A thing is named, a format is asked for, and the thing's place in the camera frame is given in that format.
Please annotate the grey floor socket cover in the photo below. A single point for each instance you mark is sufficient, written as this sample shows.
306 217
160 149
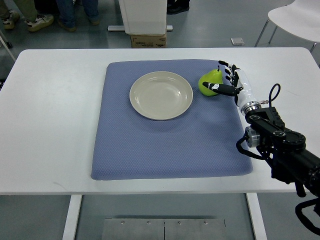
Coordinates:
237 41

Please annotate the green pear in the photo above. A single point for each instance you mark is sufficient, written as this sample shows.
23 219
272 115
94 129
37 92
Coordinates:
214 76

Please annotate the person in khaki trousers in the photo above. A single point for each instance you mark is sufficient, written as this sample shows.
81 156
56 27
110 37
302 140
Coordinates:
34 20

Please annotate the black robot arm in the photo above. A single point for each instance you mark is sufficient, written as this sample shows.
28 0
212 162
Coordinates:
266 138

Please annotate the white table leg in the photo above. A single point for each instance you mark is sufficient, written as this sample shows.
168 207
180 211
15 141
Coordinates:
72 217
256 216

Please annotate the black shoes person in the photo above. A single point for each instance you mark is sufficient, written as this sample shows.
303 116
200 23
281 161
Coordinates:
177 6

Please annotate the grey chair leg left edge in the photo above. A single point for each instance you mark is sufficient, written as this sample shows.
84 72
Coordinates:
7 45

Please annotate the blue quilted mat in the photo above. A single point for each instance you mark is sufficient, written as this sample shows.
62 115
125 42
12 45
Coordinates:
199 143

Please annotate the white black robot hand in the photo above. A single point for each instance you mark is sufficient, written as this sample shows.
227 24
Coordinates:
239 88

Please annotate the brown cardboard box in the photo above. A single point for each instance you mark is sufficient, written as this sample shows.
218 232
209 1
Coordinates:
144 41

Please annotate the metal floor plate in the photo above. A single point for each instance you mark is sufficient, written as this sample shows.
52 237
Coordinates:
163 229

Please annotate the white table right leg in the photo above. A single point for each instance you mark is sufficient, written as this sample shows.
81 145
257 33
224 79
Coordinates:
256 216

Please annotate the white table left leg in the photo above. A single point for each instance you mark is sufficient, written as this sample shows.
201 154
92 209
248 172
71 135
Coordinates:
72 217

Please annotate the white chair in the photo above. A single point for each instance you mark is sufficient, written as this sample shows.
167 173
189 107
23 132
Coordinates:
301 18

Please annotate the person in blue jeans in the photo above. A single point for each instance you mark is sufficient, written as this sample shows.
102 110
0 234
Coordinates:
67 14

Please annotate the beige round plate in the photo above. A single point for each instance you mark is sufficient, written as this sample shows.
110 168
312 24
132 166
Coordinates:
161 95

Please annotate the white cabinet on stand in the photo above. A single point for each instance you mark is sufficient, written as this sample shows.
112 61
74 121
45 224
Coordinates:
143 17

